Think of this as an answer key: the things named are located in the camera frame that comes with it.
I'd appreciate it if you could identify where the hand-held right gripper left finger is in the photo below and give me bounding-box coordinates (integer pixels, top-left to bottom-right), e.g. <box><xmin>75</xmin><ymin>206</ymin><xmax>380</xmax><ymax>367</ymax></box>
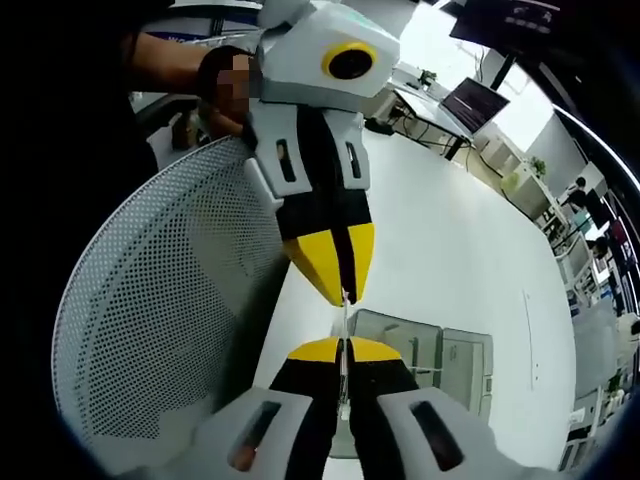
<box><xmin>149</xmin><ymin>335</ymin><xmax>350</xmax><ymax>480</ymax></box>

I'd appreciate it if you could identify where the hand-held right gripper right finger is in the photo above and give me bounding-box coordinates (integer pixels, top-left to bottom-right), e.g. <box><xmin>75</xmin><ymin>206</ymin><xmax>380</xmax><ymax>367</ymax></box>
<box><xmin>346</xmin><ymin>335</ymin><xmax>546</xmax><ymax>480</ymax></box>

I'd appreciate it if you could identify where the clear grey guide fixture box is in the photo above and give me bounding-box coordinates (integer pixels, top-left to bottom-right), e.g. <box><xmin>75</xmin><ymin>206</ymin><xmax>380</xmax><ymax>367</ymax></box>
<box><xmin>332</xmin><ymin>308</ymin><xmax>495</xmax><ymax>447</ymax></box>

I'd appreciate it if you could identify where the clear plastic divider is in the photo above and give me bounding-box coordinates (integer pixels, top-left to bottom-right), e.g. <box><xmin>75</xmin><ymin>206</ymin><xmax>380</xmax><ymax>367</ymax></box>
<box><xmin>338</xmin><ymin>287</ymin><xmax>352</xmax><ymax>419</ymax></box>

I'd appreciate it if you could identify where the person's left hand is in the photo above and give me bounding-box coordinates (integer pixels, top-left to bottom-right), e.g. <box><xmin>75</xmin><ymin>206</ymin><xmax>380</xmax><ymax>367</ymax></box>
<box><xmin>197</xmin><ymin>44</ymin><xmax>262</xmax><ymax>140</ymax></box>

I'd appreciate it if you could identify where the grey office desk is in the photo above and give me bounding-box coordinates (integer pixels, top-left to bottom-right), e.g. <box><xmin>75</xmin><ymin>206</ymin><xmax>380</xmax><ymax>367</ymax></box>
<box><xmin>367</xmin><ymin>84</ymin><xmax>474</xmax><ymax>162</ymax></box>

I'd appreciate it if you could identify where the dark computer monitor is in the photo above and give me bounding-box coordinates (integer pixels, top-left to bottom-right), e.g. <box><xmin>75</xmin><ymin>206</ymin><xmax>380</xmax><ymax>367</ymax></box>
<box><xmin>440</xmin><ymin>77</ymin><xmax>511</xmax><ymax>139</ymax></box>

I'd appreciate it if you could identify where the white mesh chair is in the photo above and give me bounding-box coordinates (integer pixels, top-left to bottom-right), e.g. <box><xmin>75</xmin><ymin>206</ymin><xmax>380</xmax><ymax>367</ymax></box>
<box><xmin>52</xmin><ymin>134</ymin><xmax>292</xmax><ymax>461</ymax></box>

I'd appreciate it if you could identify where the hanging black screen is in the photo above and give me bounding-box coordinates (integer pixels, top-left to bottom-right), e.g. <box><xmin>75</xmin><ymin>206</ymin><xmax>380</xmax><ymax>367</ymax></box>
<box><xmin>449</xmin><ymin>0</ymin><xmax>561</xmax><ymax>51</ymax></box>

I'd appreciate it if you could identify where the person's dark clothing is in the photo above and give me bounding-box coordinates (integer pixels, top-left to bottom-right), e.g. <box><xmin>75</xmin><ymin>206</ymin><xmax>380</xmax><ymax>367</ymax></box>
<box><xmin>0</xmin><ymin>0</ymin><xmax>161</xmax><ymax>351</ymax></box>

